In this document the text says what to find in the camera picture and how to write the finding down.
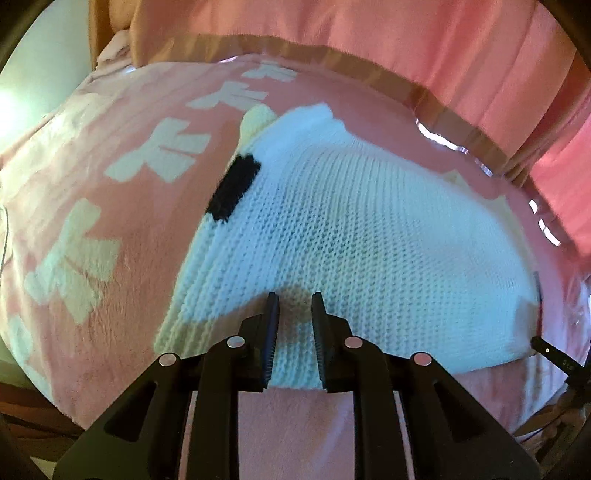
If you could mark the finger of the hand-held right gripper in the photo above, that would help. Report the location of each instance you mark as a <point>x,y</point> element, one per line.
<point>554,353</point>

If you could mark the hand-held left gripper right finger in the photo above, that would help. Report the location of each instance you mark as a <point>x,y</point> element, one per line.
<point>319,332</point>

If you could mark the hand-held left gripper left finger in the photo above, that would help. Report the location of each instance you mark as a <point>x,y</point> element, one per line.
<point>272,332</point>

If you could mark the white red black knit sweater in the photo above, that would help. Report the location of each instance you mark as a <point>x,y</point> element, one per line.
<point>369,230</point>

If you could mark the pink printed blanket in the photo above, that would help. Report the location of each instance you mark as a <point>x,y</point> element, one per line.
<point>115,323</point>

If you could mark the pink curtain with tan hem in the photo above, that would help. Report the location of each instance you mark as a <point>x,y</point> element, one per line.
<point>415,27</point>

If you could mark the pale pink cloth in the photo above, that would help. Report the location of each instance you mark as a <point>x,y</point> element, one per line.
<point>115,48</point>

